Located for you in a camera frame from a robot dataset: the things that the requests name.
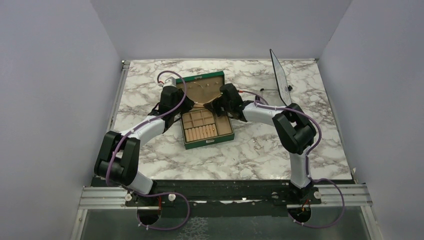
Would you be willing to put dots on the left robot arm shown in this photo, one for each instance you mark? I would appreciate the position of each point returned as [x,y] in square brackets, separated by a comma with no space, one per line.
[118,158]

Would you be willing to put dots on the small whiteboard on stand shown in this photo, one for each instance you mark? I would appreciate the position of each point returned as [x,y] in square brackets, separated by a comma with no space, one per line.
[282,86]

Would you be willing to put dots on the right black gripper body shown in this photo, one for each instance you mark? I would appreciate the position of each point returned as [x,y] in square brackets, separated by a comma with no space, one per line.
[225,107]

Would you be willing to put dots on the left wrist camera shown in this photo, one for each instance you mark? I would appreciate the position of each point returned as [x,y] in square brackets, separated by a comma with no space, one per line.
[169,82]

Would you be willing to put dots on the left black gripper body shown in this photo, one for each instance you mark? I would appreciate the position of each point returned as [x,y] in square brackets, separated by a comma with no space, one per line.
[183,106]

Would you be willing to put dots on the green jewelry box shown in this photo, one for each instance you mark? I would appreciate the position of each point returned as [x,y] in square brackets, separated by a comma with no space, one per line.
[202,89]

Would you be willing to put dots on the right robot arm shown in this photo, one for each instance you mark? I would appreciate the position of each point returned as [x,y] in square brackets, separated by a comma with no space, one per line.
[298,133]

